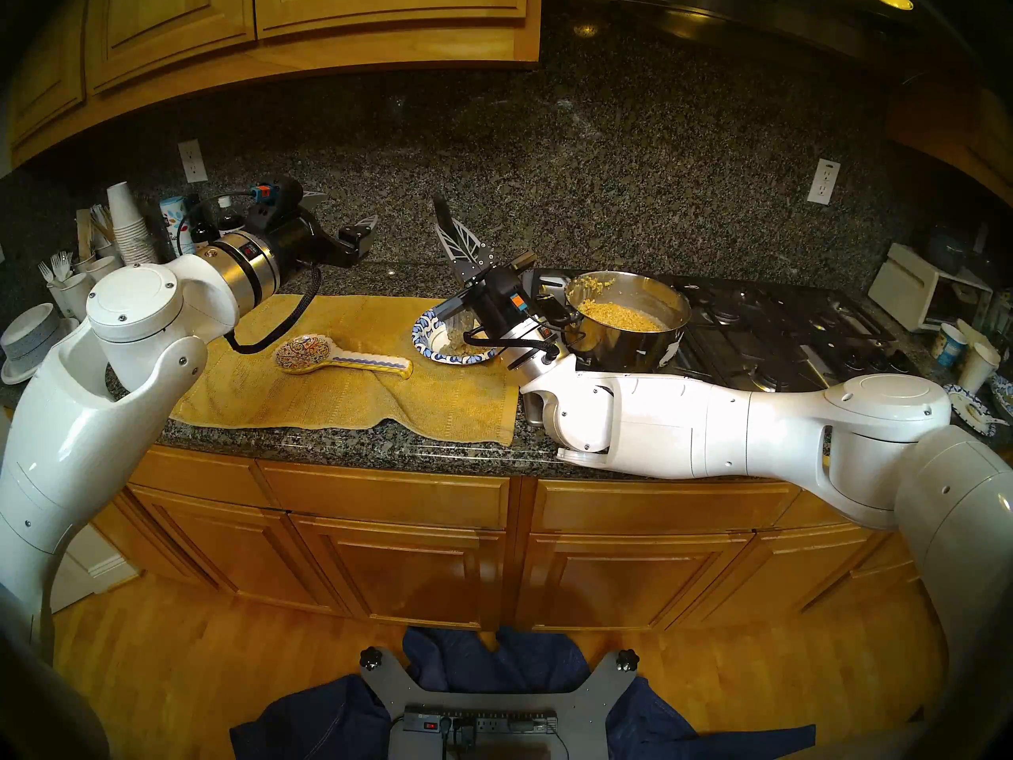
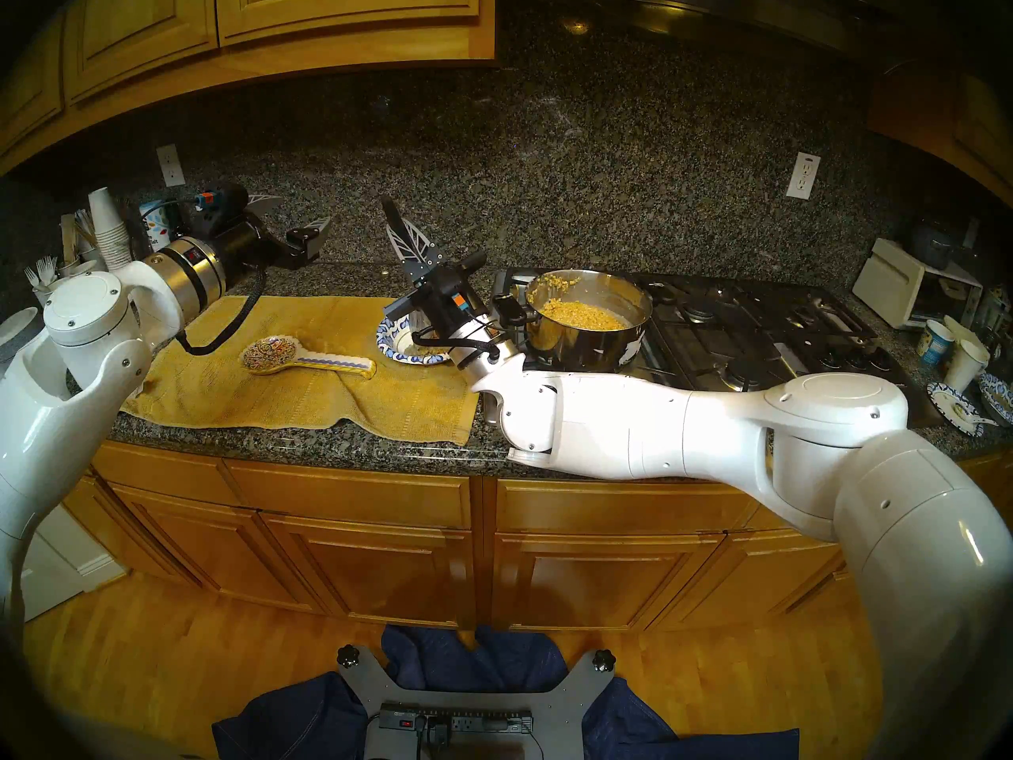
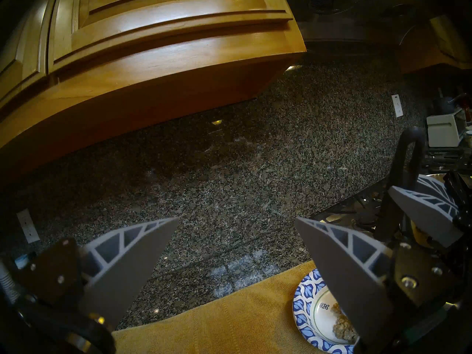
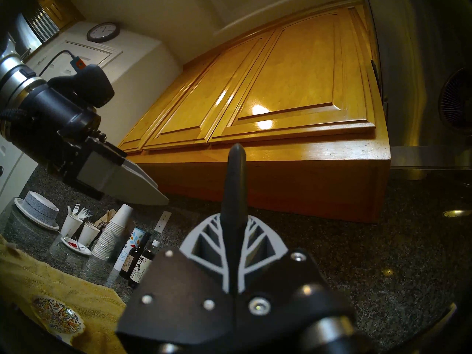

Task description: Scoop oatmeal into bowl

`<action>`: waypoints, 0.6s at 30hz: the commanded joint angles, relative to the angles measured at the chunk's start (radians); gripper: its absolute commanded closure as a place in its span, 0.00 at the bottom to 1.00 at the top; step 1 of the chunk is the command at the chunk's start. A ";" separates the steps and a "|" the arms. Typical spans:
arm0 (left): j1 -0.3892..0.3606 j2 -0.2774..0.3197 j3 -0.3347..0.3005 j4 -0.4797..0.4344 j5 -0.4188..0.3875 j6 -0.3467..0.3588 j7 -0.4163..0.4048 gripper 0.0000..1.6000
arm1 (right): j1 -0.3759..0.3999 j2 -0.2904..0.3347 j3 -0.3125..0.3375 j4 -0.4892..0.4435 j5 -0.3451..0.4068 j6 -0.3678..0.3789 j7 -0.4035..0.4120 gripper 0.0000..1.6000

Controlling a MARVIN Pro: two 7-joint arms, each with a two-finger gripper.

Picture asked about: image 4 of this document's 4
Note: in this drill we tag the stack of white bowls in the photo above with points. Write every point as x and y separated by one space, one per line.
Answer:
38 209

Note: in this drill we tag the small white plate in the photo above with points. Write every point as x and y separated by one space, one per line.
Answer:
75 246

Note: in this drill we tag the white patterned canister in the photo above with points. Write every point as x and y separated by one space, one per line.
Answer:
129 242

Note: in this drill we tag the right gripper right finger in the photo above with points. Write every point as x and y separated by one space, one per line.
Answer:
261 242

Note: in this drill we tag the yellow towel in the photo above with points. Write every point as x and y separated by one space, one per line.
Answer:
73 294

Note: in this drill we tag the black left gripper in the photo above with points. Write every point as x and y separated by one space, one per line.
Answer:
55 128

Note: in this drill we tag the wooden chopsticks bundle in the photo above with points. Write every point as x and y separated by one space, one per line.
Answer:
105 218

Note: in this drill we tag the dark glass bottle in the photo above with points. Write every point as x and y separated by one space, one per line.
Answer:
132 261

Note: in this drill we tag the yellow ceramic spoon rest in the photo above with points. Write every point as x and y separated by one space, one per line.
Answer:
59 316

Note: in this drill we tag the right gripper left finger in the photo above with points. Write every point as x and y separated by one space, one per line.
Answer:
206 246

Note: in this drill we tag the paper cup with plastic forks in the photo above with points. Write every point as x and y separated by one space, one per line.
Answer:
70 224

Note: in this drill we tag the white paper cup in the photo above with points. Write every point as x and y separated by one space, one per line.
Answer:
88 234

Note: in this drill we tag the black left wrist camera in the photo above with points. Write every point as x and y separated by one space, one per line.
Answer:
88 86

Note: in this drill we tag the round wall clock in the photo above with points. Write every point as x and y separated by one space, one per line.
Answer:
103 32

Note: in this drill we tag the stack of white paper cups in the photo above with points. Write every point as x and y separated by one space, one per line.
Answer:
110 235

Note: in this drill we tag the steel range hood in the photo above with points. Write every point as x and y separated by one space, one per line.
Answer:
424 80

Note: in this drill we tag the wooden wall cabinets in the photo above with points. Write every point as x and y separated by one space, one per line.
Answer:
295 99

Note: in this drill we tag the white window blinds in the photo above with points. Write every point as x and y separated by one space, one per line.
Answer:
42 23

